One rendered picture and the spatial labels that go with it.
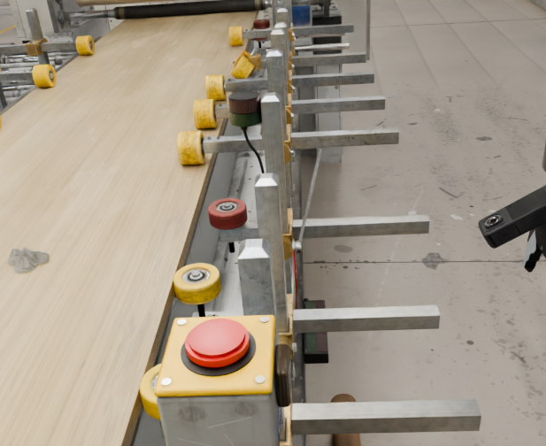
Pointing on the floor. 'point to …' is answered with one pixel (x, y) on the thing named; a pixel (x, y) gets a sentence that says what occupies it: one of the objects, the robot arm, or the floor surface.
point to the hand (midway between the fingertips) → (538, 302)
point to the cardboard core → (345, 434)
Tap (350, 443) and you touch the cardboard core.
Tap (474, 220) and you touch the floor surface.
